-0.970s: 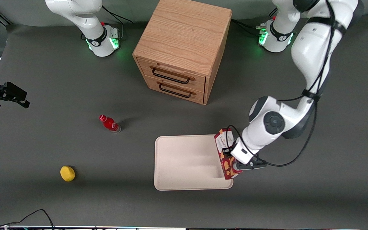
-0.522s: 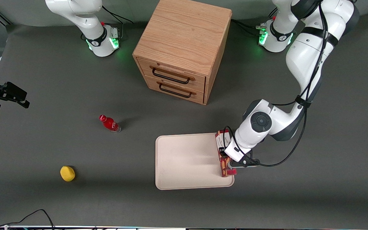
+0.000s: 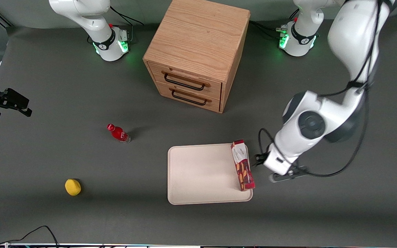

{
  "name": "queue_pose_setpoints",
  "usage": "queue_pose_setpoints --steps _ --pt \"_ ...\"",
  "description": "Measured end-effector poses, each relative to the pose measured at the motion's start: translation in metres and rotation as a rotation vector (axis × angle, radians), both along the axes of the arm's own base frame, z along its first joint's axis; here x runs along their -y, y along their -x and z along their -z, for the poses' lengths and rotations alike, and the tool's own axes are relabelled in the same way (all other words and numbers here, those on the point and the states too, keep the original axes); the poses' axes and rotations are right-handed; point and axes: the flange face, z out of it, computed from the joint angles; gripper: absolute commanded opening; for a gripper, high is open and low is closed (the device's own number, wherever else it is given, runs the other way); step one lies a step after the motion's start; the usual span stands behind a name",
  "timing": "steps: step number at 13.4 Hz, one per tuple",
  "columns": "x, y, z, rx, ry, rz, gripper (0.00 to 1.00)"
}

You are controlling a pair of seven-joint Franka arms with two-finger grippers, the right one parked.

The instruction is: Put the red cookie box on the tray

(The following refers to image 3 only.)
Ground red cookie box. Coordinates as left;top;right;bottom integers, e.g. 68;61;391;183
230;139;256;192

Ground cream rectangular tray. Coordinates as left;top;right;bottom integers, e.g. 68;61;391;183
167;143;254;206

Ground wooden drawer with plain edge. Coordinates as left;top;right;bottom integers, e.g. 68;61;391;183
155;81;221;113

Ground yellow lemon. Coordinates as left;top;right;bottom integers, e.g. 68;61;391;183
64;178;82;196

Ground wooden drawer with notched edge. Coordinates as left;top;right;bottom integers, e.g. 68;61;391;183
147;62;223;101

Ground small red drink bottle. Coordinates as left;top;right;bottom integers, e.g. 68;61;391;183
106;123;131;144

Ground wooden two-drawer cabinet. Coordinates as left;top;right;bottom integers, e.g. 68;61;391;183
143;0;251;114

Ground short black drawer handle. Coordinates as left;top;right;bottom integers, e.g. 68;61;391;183
169;87;212;106

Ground long black drawer handle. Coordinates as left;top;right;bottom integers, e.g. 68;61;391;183
161;70;211;92

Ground black left arm base cables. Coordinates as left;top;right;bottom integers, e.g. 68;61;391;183
250;10;301;41

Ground black arm base cables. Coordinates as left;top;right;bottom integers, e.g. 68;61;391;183
110;6;144;44
250;10;301;41

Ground thin black loose cable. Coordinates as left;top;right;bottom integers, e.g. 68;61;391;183
0;225;60;248

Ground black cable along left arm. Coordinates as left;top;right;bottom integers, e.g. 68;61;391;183
257;0;393;178

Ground black right arm base cables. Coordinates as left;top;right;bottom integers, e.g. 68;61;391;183
110;6;144;44

